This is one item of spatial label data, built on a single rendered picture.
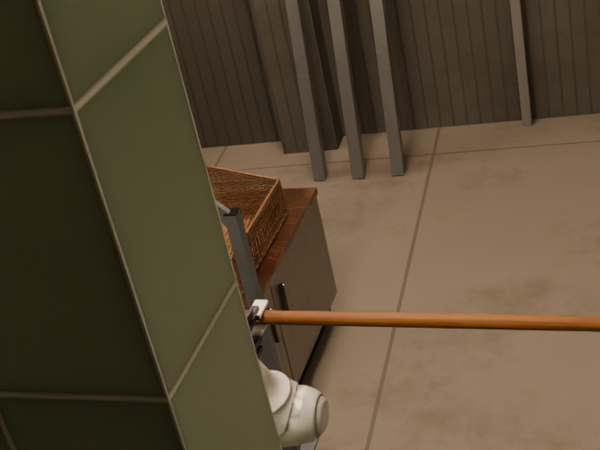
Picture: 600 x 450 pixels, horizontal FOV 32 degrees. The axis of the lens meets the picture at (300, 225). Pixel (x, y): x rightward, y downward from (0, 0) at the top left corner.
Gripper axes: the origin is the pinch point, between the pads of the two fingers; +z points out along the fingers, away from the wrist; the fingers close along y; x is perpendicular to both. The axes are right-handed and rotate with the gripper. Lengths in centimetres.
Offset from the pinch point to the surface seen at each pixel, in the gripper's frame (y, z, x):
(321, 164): 108, 280, -84
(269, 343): 70, 83, -40
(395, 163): 110, 282, -47
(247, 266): 41, 82, -40
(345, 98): 76, 287, -68
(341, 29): 43, 293, -65
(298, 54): 52, 289, -88
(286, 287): 72, 118, -46
